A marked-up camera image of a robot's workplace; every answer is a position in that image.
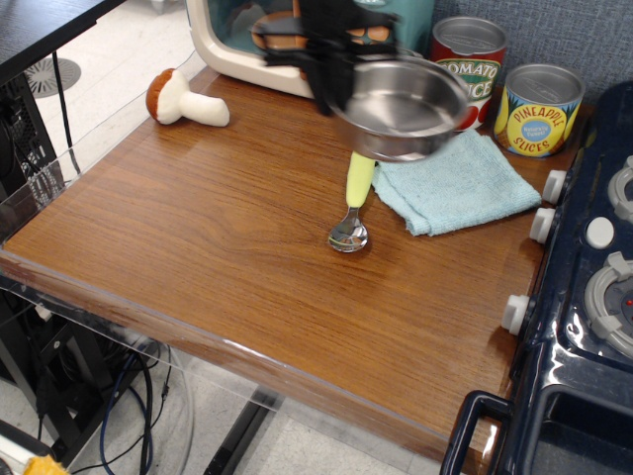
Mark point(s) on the light blue folded cloth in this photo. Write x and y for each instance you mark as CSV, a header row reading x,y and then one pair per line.
x,y
467,183

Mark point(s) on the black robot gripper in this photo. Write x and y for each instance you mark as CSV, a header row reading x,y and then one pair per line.
x,y
322,32

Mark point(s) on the clear acrylic table guard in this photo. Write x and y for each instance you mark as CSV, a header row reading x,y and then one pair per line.
x,y
214,240

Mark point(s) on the pineapple slices can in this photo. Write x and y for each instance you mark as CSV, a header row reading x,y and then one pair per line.
x,y
538,108

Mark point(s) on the dark blue toy stove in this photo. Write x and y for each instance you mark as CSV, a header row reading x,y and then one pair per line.
x,y
569,410

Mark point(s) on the silver steel bowl with handles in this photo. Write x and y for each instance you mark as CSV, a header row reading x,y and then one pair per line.
x,y
400,110

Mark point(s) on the black desk at left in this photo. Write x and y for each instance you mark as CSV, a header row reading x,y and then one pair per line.
x,y
31,30

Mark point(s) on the yellow fuzzy object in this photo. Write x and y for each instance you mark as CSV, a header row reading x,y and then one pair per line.
x,y
44,465

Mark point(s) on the black table leg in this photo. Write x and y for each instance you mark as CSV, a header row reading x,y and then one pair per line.
x,y
241,434

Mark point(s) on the tomato sauce can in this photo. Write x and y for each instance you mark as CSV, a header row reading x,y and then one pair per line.
x,y
474,49

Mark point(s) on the round floor drain grate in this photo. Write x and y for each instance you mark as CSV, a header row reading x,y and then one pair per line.
x,y
44,76

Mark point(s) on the toy microwave oven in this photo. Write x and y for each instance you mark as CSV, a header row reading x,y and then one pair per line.
x,y
222,35

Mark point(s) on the spoon with yellow handle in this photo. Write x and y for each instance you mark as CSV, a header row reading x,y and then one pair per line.
x,y
350,234

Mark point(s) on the plush mushroom toy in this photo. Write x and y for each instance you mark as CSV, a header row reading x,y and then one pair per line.
x,y
169,98

